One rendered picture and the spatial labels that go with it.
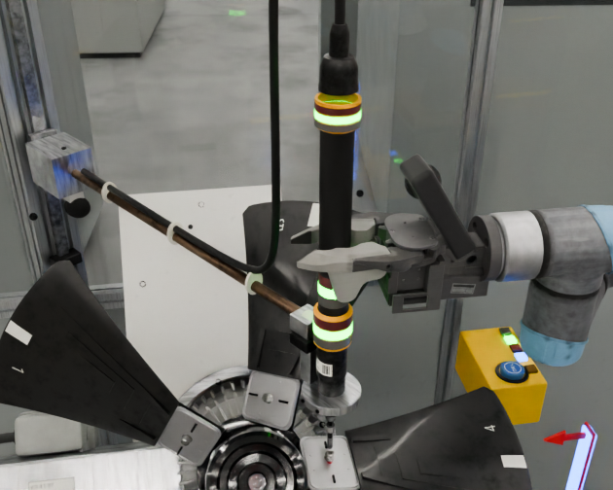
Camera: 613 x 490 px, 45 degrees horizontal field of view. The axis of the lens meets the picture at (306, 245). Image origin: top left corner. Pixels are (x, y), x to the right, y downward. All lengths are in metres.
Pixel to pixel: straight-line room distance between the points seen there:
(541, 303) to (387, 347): 0.97
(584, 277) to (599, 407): 1.37
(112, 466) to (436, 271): 0.53
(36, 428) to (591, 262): 0.75
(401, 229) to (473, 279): 0.10
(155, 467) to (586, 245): 0.62
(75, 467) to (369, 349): 0.91
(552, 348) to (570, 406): 1.25
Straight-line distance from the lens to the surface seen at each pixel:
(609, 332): 2.02
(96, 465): 1.07
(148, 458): 1.06
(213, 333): 1.17
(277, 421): 0.94
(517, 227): 0.80
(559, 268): 0.82
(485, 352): 1.34
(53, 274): 0.92
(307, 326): 0.83
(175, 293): 1.17
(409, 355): 1.83
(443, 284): 0.80
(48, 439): 1.11
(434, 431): 1.02
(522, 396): 1.30
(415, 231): 0.77
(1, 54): 1.27
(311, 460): 0.96
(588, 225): 0.83
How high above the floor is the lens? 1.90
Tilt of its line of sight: 31 degrees down
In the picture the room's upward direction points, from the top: straight up
